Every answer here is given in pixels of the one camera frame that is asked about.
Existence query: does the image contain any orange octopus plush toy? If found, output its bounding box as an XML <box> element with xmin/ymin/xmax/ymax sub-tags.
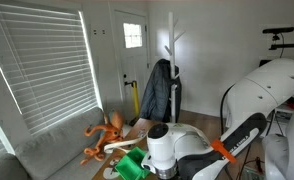
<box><xmin>79</xmin><ymin>109</ymin><xmax>126</xmax><ymax>167</ymax></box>

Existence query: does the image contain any green plastic container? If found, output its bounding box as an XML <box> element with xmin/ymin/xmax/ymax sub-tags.
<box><xmin>114</xmin><ymin>146</ymin><xmax>152</xmax><ymax>180</ymax></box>

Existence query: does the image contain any dark puffer jacket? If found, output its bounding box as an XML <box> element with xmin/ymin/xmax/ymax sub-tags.
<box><xmin>139</xmin><ymin>58</ymin><xmax>183</xmax><ymax>124</ymax></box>

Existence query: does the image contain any white door with window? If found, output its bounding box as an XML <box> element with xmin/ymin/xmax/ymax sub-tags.
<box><xmin>112</xmin><ymin>9</ymin><xmax>152</xmax><ymax>125</ymax></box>

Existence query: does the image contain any white tree coat rack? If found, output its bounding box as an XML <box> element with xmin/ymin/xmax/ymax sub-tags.
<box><xmin>163</xmin><ymin>11</ymin><xmax>187</xmax><ymax>124</ymax></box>

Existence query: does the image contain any white patterned table sticker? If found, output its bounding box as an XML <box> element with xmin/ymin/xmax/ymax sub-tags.
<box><xmin>102</xmin><ymin>156</ymin><xmax>122</xmax><ymax>180</ymax></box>

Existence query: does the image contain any large white window blind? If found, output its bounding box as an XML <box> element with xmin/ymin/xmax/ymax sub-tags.
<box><xmin>0</xmin><ymin>1</ymin><xmax>100</xmax><ymax>138</ymax></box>

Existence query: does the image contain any grey fabric sofa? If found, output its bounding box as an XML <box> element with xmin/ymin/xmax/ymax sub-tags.
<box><xmin>0</xmin><ymin>106</ymin><xmax>130</xmax><ymax>180</ymax></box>

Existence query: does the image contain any white low shelf unit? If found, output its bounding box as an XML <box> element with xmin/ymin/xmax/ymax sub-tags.
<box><xmin>274</xmin><ymin>96</ymin><xmax>294</xmax><ymax>116</ymax></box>

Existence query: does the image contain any yellow handled tool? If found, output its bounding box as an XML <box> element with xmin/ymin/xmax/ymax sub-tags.
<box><xmin>124</xmin><ymin>80</ymin><xmax>141</xmax><ymax>127</ymax></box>

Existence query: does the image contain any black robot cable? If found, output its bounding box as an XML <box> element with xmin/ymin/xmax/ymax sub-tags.
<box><xmin>219</xmin><ymin>84</ymin><xmax>235</xmax><ymax>135</ymax></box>

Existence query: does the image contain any orange strap on arm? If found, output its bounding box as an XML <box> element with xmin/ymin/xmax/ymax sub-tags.
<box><xmin>210</xmin><ymin>138</ymin><xmax>238</xmax><ymax>165</ymax></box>

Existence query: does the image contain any black camera on boom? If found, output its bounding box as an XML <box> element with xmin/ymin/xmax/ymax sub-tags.
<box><xmin>262</xmin><ymin>26</ymin><xmax>294</xmax><ymax>60</ymax></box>

